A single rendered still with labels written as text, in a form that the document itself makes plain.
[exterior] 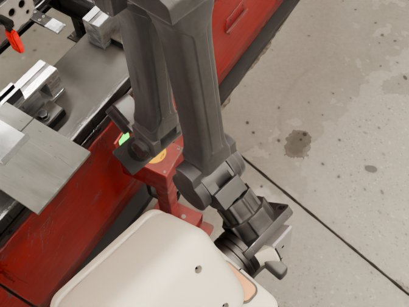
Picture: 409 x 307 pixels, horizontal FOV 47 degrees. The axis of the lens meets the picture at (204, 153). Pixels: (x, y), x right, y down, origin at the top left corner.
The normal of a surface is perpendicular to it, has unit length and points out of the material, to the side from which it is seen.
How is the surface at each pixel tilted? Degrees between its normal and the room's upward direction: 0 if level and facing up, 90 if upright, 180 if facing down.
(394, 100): 0
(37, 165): 0
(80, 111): 0
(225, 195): 37
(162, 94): 90
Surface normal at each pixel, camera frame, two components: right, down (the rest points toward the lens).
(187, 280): 0.54, 0.12
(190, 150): -0.74, 0.51
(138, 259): -0.47, -0.77
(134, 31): -0.66, 0.68
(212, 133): 0.71, 0.52
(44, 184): 0.01, -0.49
